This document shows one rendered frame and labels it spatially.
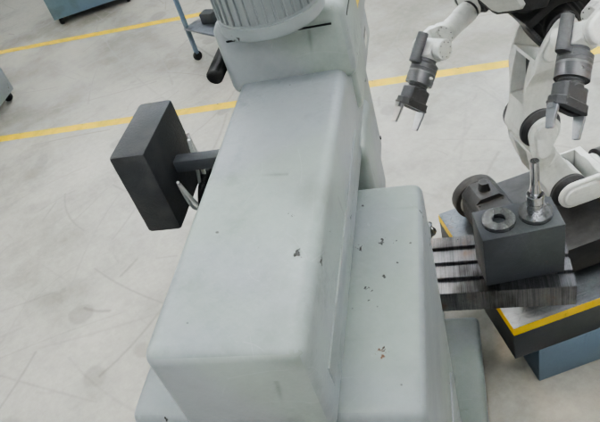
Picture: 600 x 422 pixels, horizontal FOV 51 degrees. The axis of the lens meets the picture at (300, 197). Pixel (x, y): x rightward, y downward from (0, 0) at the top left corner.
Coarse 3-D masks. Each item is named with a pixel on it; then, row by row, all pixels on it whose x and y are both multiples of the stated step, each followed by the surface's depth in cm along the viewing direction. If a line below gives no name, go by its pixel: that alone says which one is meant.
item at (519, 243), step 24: (480, 216) 177; (504, 216) 173; (528, 216) 170; (552, 216) 169; (480, 240) 172; (504, 240) 170; (528, 240) 170; (552, 240) 170; (480, 264) 183; (504, 264) 176; (528, 264) 176; (552, 264) 176
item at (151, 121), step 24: (144, 120) 134; (168, 120) 136; (120, 144) 129; (144, 144) 127; (168, 144) 135; (120, 168) 127; (144, 168) 126; (168, 168) 134; (144, 192) 131; (168, 192) 132; (192, 192) 144; (144, 216) 136; (168, 216) 135
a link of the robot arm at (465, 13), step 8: (464, 0) 208; (472, 0) 206; (456, 8) 206; (464, 8) 205; (472, 8) 206; (480, 8) 206; (448, 16) 206; (456, 16) 204; (464, 16) 204; (472, 16) 206; (456, 24) 203; (464, 24) 205
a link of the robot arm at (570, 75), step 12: (564, 60) 157; (576, 60) 155; (564, 72) 156; (576, 72) 155; (588, 72) 156; (564, 84) 155; (576, 84) 156; (552, 96) 156; (564, 96) 154; (576, 96) 156; (564, 108) 159; (576, 108) 156
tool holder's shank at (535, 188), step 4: (532, 160) 161; (536, 160) 160; (532, 164) 160; (536, 164) 160; (532, 168) 161; (536, 168) 160; (532, 172) 162; (536, 172) 161; (532, 176) 162; (536, 176) 162; (532, 180) 163; (536, 180) 163; (532, 184) 164; (536, 184) 164; (532, 188) 165; (536, 188) 165; (540, 188) 165; (532, 192) 166; (536, 192) 165; (540, 192) 166
